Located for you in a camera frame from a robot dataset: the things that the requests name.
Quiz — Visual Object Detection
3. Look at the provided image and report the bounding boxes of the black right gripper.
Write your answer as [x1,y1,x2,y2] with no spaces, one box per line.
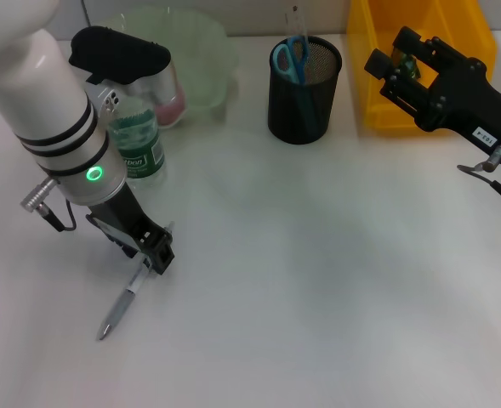
[362,25,501,173]

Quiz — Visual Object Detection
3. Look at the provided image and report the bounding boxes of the left gripper cable with plug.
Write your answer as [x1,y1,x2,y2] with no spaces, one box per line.
[19,177,78,234]

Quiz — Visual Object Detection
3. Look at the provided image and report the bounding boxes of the green plastic wrapper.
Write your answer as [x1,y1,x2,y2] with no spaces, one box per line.
[391,48,422,81]

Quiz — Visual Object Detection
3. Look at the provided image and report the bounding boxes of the transparent ruler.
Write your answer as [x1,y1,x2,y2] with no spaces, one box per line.
[282,3,314,48]

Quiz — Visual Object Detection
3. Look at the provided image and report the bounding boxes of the clear water bottle green label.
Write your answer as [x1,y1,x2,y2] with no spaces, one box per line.
[106,95,168,191]

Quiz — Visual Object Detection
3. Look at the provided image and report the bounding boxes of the clear grey pen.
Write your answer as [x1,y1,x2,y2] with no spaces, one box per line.
[96,220,176,341]

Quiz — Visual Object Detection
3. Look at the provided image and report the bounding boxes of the green translucent fruit bowl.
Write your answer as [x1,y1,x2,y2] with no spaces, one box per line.
[100,6,242,127]

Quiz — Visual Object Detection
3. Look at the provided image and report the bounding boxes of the yellow plastic bin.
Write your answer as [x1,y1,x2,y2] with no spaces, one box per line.
[345,0,498,137]

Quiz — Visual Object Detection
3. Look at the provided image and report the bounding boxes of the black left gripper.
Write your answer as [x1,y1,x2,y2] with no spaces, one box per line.
[85,181,177,277]

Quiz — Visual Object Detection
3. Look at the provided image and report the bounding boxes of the blue scissors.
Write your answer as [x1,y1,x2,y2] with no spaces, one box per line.
[273,36,319,133]

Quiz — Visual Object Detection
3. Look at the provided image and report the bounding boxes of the black mesh pen cup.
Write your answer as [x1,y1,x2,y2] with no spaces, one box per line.
[268,35,344,146]

